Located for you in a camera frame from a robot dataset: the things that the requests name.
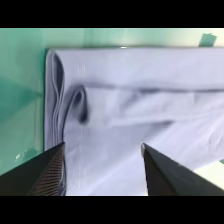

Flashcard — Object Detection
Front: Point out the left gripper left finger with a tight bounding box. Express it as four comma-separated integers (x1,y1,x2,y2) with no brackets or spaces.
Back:
0,141,66,197

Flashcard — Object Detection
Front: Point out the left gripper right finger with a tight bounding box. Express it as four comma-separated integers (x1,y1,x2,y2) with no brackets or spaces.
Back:
141,142,224,197

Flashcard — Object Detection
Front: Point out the purple garment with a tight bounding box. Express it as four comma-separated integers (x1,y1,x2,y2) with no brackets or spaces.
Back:
43,46,224,197

